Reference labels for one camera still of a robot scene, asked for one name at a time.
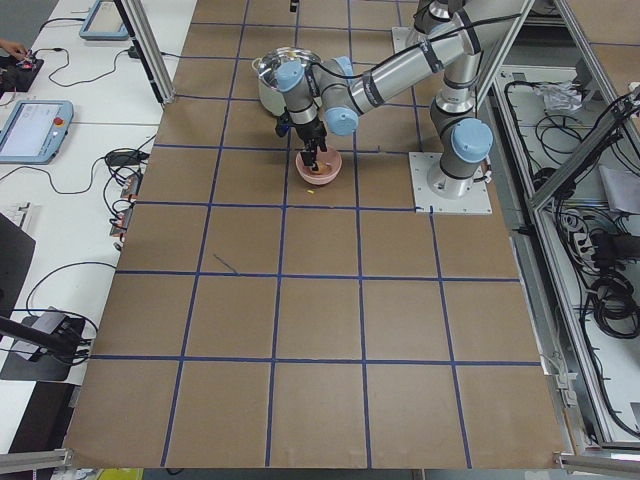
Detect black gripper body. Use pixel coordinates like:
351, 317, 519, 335
275, 112, 327, 145

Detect glass pot lid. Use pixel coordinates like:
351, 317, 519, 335
257, 46, 324, 92

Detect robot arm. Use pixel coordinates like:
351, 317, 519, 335
275, 1, 532, 199

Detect pale green electric pot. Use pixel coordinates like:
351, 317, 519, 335
251, 46, 324, 118

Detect pink bowl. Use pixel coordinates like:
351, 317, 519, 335
295, 147, 342, 186

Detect black laptop power brick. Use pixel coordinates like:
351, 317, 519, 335
104, 149, 149, 167

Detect blue teach pendant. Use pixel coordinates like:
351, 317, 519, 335
79, 0, 129, 41
1, 100, 74, 166

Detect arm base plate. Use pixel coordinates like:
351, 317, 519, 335
409, 152, 493, 215
391, 27, 419, 53

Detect aluminium frame post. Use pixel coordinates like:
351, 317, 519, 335
115, 0, 175, 105

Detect black camera stand base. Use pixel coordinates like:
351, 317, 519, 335
1, 309, 85, 382

